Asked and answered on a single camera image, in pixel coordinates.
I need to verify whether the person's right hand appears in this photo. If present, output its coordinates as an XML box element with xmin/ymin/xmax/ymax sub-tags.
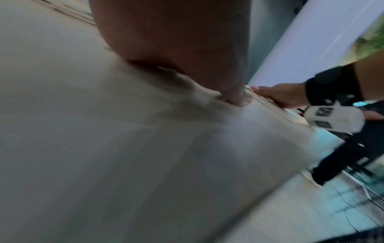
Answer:
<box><xmin>250</xmin><ymin>82</ymin><xmax>310</xmax><ymax>109</ymax></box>

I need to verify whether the person's left hand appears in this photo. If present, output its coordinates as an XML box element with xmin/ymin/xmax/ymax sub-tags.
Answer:
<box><xmin>88</xmin><ymin>0</ymin><xmax>252</xmax><ymax>106</ymax></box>

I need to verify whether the person's white shoe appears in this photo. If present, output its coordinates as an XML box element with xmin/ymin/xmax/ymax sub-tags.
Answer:
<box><xmin>301</xmin><ymin>169</ymin><xmax>325</xmax><ymax>188</ymax></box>

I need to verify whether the black right wrist strap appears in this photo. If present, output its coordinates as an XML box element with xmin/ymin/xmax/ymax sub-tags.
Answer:
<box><xmin>305</xmin><ymin>62</ymin><xmax>365</xmax><ymax>106</ymax></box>

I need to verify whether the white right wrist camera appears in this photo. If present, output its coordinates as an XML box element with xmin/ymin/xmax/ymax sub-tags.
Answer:
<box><xmin>304</xmin><ymin>100</ymin><xmax>365</xmax><ymax>133</ymax></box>

